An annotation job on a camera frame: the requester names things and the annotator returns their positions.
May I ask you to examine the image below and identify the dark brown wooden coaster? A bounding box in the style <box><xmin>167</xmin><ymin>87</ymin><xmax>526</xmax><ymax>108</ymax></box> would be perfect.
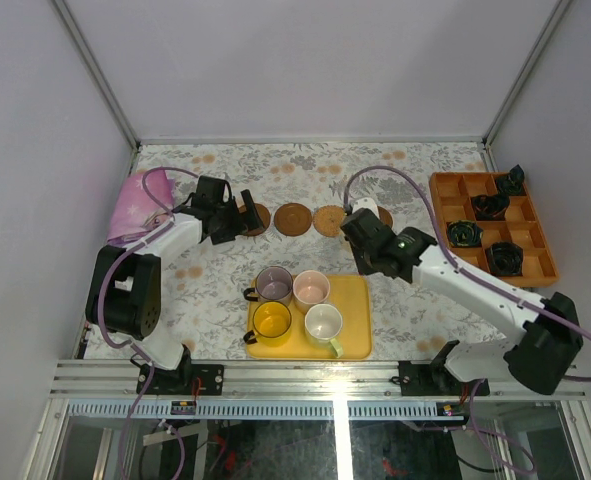
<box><xmin>239</xmin><ymin>202</ymin><xmax>272</xmax><ymax>238</ymax></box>

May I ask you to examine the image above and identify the black coiled item middle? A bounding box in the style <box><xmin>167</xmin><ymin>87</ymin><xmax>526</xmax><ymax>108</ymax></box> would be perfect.
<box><xmin>471</xmin><ymin>193</ymin><xmax>510</xmax><ymax>221</ymax></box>

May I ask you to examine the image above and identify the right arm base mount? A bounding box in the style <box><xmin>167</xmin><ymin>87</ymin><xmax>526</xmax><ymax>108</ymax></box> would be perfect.
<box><xmin>389</xmin><ymin>361</ymin><xmax>476</xmax><ymax>397</ymax></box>

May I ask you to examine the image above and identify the purple folded cloth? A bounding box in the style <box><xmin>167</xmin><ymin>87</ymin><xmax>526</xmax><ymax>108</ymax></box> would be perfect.
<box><xmin>107</xmin><ymin>171</ymin><xmax>174</xmax><ymax>246</ymax></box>

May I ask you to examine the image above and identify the woven rattan coaster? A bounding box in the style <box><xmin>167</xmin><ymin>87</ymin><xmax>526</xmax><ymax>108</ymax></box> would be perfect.
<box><xmin>313</xmin><ymin>205</ymin><xmax>346</xmax><ymax>238</ymax></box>

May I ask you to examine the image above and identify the pink cup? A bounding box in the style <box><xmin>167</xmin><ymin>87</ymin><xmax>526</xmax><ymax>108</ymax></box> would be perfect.
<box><xmin>293</xmin><ymin>270</ymin><xmax>331</xmax><ymax>314</ymax></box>

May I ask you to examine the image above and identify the black coiled item top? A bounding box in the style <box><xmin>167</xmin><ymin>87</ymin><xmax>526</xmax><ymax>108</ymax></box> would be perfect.
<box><xmin>495</xmin><ymin>164</ymin><xmax>526</xmax><ymax>196</ymax></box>

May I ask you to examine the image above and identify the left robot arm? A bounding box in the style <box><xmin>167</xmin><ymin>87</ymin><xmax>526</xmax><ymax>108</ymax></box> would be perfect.
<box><xmin>85</xmin><ymin>167</ymin><xmax>265</xmax><ymax>395</ymax></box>

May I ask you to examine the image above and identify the black coiled item bottom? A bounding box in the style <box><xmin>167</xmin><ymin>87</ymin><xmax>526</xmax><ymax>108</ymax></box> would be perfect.
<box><xmin>485</xmin><ymin>242</ymin><xmax>524</xmax><ymax>277</ymax></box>

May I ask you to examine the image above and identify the yellow plastic tray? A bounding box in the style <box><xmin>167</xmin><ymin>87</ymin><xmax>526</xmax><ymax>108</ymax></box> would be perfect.
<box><xmin>245</xmin><ymin>275</ymin><xmax>372</xmax><ymax>361</ymax></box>

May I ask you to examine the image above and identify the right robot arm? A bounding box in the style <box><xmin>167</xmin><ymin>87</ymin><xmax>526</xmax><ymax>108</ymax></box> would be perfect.
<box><xmin>340</xmin><ymin>199</ymin><xmax>583</xmax><ymax>395</ymax></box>

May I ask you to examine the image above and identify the white mug green handle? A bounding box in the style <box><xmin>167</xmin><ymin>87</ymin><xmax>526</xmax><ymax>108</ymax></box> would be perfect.
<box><xmin>304</xmin><ymin>304</ymin><xmax>344</xmax><ymax>358</ymax></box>

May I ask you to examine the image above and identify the orange compartment organizer tray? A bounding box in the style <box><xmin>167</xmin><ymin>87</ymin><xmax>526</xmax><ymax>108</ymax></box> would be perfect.
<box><xmin>429</xmin><ymin>172</ymin><xmax>559</xmax><ymax>288</ymax></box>

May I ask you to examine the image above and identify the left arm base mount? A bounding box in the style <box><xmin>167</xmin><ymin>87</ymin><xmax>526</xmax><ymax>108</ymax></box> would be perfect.
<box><xmin>136</xmin><ymin>364</ymin><xmax>225</xmax><ymax>397</ymax></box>

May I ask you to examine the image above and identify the reddish brown wooden coaster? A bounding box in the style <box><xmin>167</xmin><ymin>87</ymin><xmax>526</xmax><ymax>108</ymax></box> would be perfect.
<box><xmin>378</xmin><ymin>206</ymin><xmax>393</xmax><ymax>228</ymax></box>

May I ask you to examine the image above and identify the yellow mug black handle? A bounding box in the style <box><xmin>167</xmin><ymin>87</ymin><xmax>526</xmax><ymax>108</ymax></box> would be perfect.
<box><xmin>243</xmin><ymin>302</ymin><xmax>293</xmax><ymax>347</ymax></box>

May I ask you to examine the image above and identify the purple mug black handle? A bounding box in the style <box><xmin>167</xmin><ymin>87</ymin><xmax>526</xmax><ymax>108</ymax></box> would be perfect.
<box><xmin>243</xmin><ymin>266</ymin><xmax>293</xmax><ymax>306</ymax></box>

